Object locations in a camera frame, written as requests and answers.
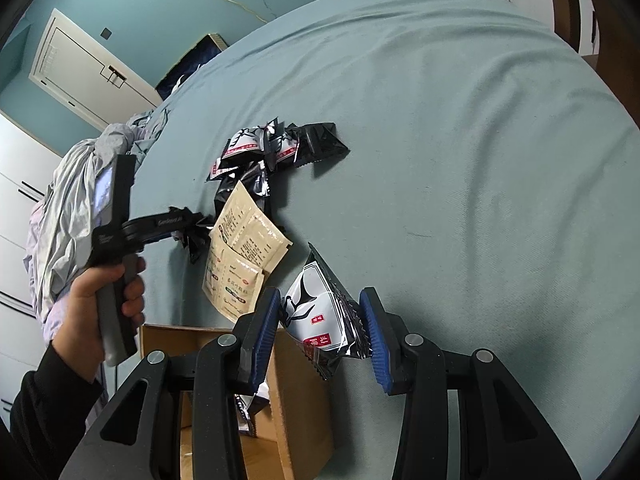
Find yellow hanging cable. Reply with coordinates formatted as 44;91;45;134
197;0;278;23

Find white room door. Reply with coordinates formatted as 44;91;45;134
28;8;164;129

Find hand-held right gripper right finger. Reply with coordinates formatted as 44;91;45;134
359;286;583;480

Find crumpled grey blanket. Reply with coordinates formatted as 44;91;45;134
22;109;172;311

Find beige printed sachet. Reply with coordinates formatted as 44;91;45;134
201;240;265;324
209;181;266;256
231;210;294;275

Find pink duvet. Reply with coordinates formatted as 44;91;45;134
27;200;76;346

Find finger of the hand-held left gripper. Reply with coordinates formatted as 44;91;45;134
186;211;218;233

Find person's left hand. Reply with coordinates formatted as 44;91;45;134
52;257;147;381

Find dark blue framed picture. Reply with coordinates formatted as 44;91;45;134
155;33;229;103

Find pile of black snack packets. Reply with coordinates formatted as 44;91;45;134
172;117;350;265

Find brown wooden chair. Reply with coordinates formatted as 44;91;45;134
544;0;640;128

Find blue-grey bed sheet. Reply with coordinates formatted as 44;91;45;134
107;0;640;480

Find brown cardboard box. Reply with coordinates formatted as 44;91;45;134
139;324;335;480

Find white wardrobe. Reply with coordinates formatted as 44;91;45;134
0;110;63;411

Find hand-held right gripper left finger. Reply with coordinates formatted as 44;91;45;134
60;287;282;480

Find person's left forearm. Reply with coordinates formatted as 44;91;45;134
0;342;108;480

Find white deer print snack packet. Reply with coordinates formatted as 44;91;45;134
280;242;373;380

